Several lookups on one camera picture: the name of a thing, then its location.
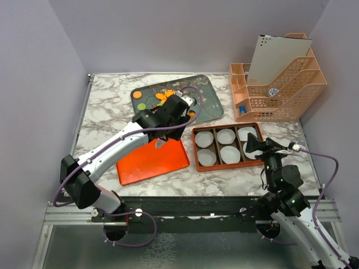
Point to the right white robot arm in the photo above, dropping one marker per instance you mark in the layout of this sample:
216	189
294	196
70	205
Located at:
287	205

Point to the blue capped bottle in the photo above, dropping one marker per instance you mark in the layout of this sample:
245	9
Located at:
242	110

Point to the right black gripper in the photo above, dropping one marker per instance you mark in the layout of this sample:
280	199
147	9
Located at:
269	145

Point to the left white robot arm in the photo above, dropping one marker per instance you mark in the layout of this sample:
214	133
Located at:
78	177

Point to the orange metal tin lid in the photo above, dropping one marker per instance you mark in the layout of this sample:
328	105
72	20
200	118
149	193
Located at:
148	161

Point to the orange flower cookie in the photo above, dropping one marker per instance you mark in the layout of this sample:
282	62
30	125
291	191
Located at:
169	93

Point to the orange cookie tin box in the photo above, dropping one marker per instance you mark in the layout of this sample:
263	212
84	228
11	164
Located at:
216	147

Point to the floral dark serving tray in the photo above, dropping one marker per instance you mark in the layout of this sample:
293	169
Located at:
154	95

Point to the peach plastic desk organizer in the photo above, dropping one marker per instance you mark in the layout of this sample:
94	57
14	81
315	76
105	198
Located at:
299	84

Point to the orange round cookie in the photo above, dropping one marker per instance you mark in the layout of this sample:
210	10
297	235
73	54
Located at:
137	94

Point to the round patterned tape roll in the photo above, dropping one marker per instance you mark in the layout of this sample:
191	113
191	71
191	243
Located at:
271	92

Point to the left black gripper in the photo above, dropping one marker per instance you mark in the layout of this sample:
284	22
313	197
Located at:
176	134

